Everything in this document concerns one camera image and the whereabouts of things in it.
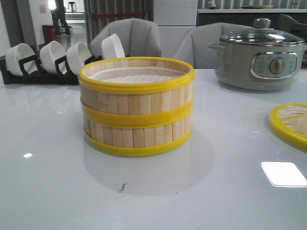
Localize woven bamboo steamer lid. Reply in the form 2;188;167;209
269;103;307;151

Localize bamboo steamer tier yellow rims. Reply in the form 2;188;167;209
83;114;192;157

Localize grey chair right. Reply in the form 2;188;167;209
173;23;249;69

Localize grey chair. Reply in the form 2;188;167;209
173;23;249;69
89;18;161;57

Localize grey chair left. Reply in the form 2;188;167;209
89;18;161;57

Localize white ceramic bowl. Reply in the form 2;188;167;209
101;34;125;59
5;43;35;76
66;42;92;75
40;41;66;74

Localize green electric cooking pot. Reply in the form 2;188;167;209
209;42;307;91

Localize black bowl rack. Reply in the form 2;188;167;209
0;50;101;85

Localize red bin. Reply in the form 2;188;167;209
42;24;57;45

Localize glass pot lid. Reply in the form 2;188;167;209
220;18;305;46

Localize person in background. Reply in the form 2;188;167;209
51;0;71;36

